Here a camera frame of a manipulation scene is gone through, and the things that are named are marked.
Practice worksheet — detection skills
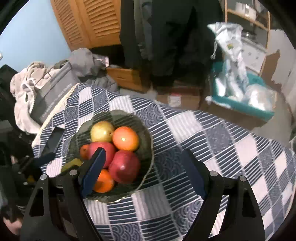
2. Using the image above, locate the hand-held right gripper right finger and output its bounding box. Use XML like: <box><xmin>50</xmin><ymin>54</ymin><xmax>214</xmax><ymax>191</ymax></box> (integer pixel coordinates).
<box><xmin>183</xmin><ymin>149</ymin><xmax>265</xmax><ymax>241</ymax></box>

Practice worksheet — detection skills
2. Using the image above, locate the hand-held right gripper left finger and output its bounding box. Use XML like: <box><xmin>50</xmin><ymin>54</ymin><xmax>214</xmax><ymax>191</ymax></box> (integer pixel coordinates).
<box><xmin>20</xmin><ymin>148</ymin><xmax>106</xmax><ymax>241</ymax></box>

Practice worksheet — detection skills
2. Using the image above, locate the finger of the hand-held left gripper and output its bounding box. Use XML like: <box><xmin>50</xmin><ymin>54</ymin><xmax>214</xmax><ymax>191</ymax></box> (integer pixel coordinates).
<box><xmin>43</xmin><ymin>126</ymin><xmax>66</xmax><ymax>156</ymax></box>
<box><xmin>33</xmin><ymin>152</ymin><xmax>56</xmax><ymax>167</ymax></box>

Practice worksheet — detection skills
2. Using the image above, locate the large orange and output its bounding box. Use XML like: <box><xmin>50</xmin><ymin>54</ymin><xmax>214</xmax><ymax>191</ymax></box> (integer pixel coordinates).
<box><xmin>93</xmin><ymin>169</ymin><xmax>115</xmax><ymax>193</ymax></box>
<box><xmin>112</xmin><ymin>126</ymin><xmax>140</xmax><ymax>151</ymax></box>

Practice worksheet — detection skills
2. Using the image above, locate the small tangerine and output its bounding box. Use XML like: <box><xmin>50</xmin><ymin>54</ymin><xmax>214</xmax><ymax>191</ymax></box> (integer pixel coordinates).
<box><xmin>80</xmin><ymin>144</ymin><xmax>90</xmax><ymax>161</ymax></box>

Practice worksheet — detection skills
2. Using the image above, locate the yellow-green pear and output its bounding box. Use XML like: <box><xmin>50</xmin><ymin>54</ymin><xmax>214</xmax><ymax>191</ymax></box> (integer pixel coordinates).
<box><xmin>61</xmin><ymin>158</ymin><xmax>83</xmax><ymax>173</ymax></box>

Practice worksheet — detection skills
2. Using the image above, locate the red apple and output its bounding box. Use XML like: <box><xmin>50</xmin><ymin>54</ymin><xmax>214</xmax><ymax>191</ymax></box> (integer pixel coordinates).
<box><xmin>87</xmin><ymin>142</ymin><xmax>116</xmax><ymax>169</ymax></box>
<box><xmin>109</xmin><ymin>150</ymin><xmax>141</xmax><ymax>184</ymax></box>

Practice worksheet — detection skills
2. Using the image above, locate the green glass bowl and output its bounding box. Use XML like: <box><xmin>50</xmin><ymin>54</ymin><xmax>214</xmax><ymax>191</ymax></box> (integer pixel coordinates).
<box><xmin>67</xmin><ymin>110</ymin><xmax>154</xmax><ymax>204</ymax></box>

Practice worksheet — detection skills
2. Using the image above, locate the blue white patterned tablecloth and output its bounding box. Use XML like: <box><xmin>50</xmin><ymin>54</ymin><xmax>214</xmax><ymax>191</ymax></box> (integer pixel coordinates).
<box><xmin>31</xmin><ymin>82</ymin><xmax>296</xmax><ymax>241</ymax></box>

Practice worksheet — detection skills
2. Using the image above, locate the brown cardboard box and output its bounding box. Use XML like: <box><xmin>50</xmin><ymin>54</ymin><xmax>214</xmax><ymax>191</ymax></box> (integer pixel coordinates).
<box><xmin>200</xmin><ymin>102</ymin><xmax>271</xmax><ymax>130</ymax></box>

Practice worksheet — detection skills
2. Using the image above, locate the teal plastic basket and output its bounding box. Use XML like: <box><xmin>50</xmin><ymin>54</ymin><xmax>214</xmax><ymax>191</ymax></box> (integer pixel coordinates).
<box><xmin>211</xmin><ymin>62</ymin><xmax>277</xmax><ymax>121</ymax></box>

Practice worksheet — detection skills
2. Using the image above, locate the labelled flat cardboard box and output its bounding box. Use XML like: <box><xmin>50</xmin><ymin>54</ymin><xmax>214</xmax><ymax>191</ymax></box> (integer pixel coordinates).
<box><xmin>156</xmin><ymin>86</ymin><xmax>201</xmax><ymax>110</ymax></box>

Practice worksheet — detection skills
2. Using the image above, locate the wooden drawer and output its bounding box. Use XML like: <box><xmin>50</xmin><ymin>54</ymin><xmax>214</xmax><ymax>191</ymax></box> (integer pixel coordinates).
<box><xmin>106</xmin><ymin>67</ymin><xmax>151</xmax><ymax>93</ymax></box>

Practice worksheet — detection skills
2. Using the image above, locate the clear plastic bag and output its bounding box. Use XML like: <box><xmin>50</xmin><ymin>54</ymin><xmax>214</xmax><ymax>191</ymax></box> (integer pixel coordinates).
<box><xmin>245</xmin><ymin>83</ymin><xmax>277</xmax><ymax>112</ymax></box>

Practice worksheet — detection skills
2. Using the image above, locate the wooden louvered wardrobe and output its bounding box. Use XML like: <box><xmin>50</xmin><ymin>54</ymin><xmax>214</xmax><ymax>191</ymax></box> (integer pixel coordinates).
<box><xmin>50</xmin><ymin>0</ymin><xmax>122</xmax><ymax>51</ymax></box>

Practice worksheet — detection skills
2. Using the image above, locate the white printed rice bag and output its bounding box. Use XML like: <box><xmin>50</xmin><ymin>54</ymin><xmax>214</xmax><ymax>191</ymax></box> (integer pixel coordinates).
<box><xmin>207</xmin><ymin>22</ymin><xmax>250</xmax><ymax>99</ymax></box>

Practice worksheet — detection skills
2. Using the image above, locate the black hooded coat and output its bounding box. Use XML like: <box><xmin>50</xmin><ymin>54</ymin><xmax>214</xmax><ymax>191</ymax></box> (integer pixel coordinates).
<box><xmin>119</xmin><ymin>0</ymin><xmax>223</xmax><ymax>86</ymax></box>

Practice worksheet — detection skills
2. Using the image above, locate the white patterned crate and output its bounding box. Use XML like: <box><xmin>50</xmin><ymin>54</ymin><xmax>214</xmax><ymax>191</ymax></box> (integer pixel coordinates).
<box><xmin>240</xmin><ymin>38</ymin><xmax>266</xmax><ymax>72</ymax></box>

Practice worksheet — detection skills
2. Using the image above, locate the wooden shelf rack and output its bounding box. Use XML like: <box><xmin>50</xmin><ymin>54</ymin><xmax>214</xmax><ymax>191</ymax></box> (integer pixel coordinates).
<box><xmin>223</xmin><ymin>0</ymin><xmax>271</xmax><ymax>77</ymax></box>

